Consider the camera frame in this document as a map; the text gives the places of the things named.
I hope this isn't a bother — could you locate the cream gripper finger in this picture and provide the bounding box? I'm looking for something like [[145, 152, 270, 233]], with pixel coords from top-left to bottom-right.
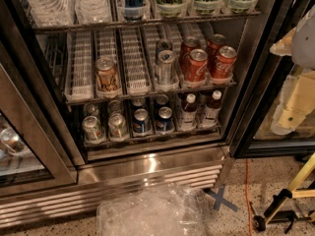
[[270, 28, 296, 56]]

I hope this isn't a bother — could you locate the pepsi can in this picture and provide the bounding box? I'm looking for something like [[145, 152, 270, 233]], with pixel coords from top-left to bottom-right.
[[133, 108, 151, 134], [131, 97, 147, 110], [156, 106, 173, 133], [155, 94, 169, 109]]

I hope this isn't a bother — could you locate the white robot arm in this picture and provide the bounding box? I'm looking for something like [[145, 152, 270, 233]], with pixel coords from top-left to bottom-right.
[[270, 5, 315, 69]]

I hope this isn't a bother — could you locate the front right coca-cola can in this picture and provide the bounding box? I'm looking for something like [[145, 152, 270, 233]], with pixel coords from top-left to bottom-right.
[[210, 45, 237, 79]]

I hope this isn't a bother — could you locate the coca-cola can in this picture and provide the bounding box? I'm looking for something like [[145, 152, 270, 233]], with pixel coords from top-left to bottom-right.
[[206, 33, 226, 69], [184, 49, 208, 83], [179, 36, 201, 73], [210, 45, 237, 79]]

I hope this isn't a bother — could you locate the rear right coca-cola can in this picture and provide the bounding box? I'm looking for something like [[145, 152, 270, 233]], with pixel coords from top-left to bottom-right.
[[206, 33, 226, 69]]

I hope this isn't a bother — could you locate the front left coca-cola can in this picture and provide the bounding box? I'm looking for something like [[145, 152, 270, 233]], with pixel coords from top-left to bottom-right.
[[184, 49, 208, 83]]

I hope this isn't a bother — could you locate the rear left coca-cola can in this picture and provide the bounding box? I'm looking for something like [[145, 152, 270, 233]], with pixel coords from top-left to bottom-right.
[[179, 36, 201, 73]]

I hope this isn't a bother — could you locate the right glass fridge door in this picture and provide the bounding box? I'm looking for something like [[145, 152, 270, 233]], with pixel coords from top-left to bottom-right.
[[227, 0, 315, 158]]

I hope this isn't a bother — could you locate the front silver diet can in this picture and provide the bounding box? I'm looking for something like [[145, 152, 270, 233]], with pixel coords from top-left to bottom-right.
[[156, 50, 175, 85]]

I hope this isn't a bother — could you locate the silver diet can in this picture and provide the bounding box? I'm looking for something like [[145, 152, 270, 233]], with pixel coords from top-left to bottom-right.
[[156, 38, 172, 56], [156, 50, 175, 85]]

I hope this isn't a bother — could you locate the rear silver diet can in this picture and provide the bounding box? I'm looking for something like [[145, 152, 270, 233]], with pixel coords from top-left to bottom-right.
[[156, 38, 172, 56]]

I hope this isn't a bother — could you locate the stainless steel display fridge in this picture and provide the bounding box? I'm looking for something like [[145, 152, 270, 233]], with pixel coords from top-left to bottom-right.
[[0, 0, 260, 227]]

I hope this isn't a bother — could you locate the white empty shelf tray middle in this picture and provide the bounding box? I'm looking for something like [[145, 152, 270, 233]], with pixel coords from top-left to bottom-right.
[[120, 28, 152, 95]]

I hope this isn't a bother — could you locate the white empty shelf tray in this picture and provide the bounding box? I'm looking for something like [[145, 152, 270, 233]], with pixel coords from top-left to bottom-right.
[[64, 31, 94, 102], [120, 28, 152, 95]]

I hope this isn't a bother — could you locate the blue orange tall can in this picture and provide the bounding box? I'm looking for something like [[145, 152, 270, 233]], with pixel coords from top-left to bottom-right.
[[123, 0, 144, 21]]

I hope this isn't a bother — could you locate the brown patterned can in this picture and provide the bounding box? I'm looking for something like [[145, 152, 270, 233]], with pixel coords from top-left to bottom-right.
[[95, 56, 120, 92]]

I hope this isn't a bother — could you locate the rear left silver can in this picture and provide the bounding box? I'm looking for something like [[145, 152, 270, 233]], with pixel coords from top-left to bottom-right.
[[84, 103, 100, 118]]

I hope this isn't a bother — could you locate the white empty shelf tray left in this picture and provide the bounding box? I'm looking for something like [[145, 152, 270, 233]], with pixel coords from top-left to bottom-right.
[[64, 31, 94, 102]]

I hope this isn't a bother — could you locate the front left silver can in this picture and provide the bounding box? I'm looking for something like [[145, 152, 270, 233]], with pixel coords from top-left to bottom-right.
[[82, 116, 104, 144]]

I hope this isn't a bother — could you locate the open glass fridge door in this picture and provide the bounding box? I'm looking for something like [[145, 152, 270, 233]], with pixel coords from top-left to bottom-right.
[[0, 43, 77, 199]]

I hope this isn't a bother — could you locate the right brown tea bottle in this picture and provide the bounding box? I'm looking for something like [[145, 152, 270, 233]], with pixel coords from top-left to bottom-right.
[[201, 90, 221, 126]]

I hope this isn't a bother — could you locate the brown tea bottle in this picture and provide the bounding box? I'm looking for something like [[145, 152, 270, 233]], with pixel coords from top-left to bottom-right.
[[180, 93, 197, 130], [201, 90, 221, 126]]

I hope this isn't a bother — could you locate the left brown tea bottle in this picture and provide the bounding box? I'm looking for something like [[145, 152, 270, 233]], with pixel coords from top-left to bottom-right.
[[180, 93, 197, 130]]

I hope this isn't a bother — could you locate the blue tape cross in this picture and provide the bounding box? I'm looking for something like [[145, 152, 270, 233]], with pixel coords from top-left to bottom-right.
[[206, 185, 238, 212]]

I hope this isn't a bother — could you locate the yellow black wheeled stand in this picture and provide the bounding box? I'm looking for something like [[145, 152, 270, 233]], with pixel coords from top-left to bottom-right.
[[253, 153, 315, 234]]

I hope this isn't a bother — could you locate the clear plastic bin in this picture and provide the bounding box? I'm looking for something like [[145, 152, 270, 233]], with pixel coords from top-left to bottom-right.
[[96, 184, 210, 236]]

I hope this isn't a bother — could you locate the clear water bottle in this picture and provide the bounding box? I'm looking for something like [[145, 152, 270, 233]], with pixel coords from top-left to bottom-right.
[[28, 0, 70, 27]]

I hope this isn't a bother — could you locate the orange cable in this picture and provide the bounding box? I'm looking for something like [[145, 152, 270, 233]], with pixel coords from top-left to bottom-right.
[[244, 158, 254, 236]]

